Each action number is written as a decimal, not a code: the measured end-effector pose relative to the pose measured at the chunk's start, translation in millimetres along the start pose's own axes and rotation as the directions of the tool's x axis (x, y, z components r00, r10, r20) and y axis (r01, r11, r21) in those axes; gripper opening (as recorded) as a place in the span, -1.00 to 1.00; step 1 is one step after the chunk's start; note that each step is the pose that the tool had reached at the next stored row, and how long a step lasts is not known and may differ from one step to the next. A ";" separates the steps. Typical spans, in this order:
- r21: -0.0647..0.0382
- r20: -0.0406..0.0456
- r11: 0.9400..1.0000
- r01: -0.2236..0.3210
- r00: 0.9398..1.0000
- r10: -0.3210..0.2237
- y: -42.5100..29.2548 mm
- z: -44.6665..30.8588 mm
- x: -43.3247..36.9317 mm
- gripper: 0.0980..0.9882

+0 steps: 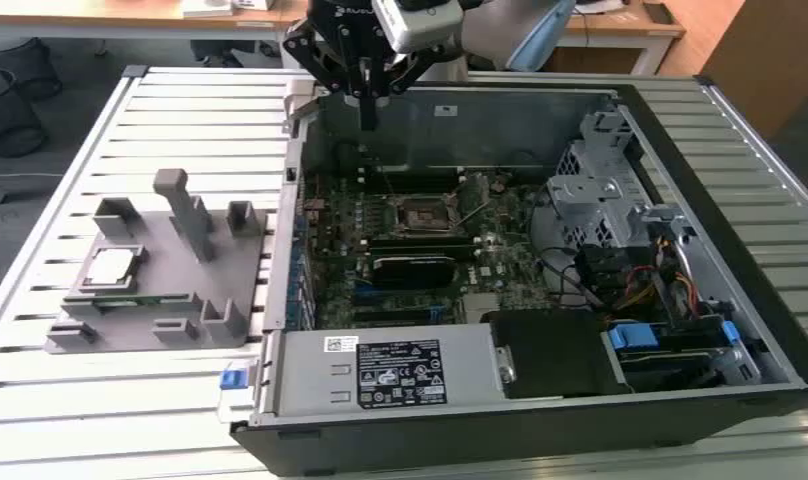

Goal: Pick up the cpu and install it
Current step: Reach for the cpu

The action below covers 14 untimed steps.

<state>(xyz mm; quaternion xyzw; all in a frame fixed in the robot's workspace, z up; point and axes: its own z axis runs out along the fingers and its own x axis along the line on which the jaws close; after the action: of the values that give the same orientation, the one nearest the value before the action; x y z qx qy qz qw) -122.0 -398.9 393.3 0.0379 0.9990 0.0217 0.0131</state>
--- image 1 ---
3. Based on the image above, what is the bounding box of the grey power supply unit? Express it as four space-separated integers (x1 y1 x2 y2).
249 327 512 416

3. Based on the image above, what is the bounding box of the black expansion slot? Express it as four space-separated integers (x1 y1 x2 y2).
353 305 446 325

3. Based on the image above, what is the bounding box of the silver metal drive cage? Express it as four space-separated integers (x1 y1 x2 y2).
547 112 652 249

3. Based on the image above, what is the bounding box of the black RAM slot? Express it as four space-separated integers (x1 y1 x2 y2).
368 245 476 260
367 234 476 250
357 164 467 190

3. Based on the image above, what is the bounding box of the black graphics card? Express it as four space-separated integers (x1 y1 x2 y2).
369 254 459 291

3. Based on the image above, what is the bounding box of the black rating label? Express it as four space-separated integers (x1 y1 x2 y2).
355 339 450 406

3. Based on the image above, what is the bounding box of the black wire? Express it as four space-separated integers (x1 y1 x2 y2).
536 247 610 314

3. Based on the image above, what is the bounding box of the white box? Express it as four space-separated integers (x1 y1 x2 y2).
181 0 236 19

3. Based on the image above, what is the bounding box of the grey parts rack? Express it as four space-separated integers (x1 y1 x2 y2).
43 167 279 356

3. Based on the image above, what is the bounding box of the brown wooden cabinet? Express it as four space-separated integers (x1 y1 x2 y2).
656 0 808 141

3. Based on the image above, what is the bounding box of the metal socket cover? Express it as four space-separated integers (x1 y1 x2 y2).
451 172 494 214

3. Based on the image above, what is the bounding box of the black mesh waste bin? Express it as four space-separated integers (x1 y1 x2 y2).
0 67 49 159
0 37 64 101

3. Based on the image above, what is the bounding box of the CPU socket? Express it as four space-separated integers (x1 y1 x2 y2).
391 192 463 239

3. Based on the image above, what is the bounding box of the wooden desk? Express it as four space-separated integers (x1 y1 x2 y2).
0 0 686 76

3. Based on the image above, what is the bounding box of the black PC case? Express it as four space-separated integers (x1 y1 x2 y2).
228 74 808 479

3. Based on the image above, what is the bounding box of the blue disk carrier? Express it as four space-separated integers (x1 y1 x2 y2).
607 323 659 354

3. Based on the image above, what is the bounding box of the silver heat sink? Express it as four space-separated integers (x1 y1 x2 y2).
462 293 503 324

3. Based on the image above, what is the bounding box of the green motherboard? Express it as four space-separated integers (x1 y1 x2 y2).
300 169 559 331

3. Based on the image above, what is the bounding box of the coloured wire bundle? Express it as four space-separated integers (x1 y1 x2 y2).
616 264 703 311

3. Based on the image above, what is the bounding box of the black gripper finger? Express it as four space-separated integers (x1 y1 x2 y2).
281 18 383 132
376 43 448 109

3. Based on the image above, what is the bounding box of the green RAM stick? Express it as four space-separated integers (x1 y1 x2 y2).
93 295 192 307

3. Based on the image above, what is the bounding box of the silver CPU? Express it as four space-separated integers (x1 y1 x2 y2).
87 247 145 289

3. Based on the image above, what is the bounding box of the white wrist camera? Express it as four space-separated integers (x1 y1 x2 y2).
369 0 466 54

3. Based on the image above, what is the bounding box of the blue case latch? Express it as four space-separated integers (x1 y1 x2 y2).
220 367 253 392

